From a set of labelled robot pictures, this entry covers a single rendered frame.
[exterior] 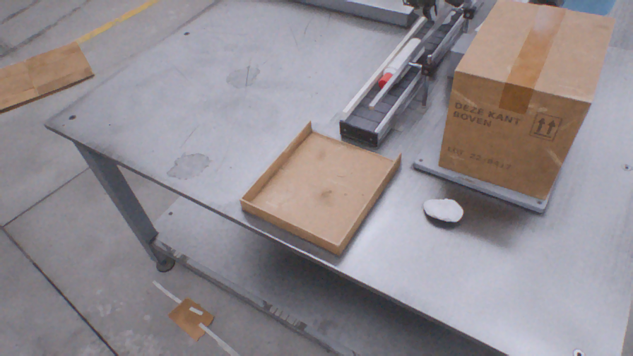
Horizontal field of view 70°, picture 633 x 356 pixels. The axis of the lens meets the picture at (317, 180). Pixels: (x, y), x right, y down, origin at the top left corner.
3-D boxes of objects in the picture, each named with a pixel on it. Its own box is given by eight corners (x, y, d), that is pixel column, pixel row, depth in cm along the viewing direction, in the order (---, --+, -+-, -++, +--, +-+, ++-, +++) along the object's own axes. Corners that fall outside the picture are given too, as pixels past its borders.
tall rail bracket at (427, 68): (406, 97, 127) (410, 46, 115) (430, 105, 124) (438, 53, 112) (401, 104, 125) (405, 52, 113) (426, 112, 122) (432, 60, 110)
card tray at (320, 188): (311, 131, 121) (309, 119, 118) (400, 163, 111) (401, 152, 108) (242, 209, 105) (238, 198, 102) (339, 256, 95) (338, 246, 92)
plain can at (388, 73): (409, 35, 129) (374, 74, 118) (426, 39, 127) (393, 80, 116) (407, 51, 133) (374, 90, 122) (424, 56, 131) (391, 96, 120)
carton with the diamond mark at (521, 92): (476, 92, 123) (498, -4, 103) (571, 116, 114) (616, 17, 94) (437, 166, 107) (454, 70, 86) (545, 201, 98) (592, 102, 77)
